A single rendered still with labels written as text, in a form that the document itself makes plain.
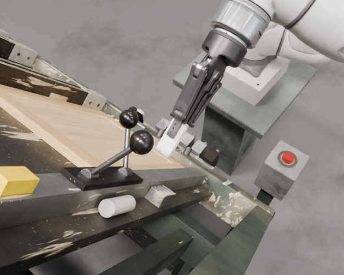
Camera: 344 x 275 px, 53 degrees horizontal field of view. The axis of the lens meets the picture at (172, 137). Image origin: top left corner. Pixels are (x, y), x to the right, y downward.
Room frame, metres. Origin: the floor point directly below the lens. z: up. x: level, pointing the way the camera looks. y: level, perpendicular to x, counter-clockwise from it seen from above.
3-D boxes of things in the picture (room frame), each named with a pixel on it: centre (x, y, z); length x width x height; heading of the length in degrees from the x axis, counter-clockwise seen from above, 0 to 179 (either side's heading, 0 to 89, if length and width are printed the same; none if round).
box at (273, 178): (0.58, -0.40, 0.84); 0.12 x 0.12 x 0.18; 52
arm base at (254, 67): (1.15, -0.34, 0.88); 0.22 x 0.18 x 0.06; 51
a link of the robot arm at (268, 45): (1.14, -0.37, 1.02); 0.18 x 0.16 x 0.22; 69
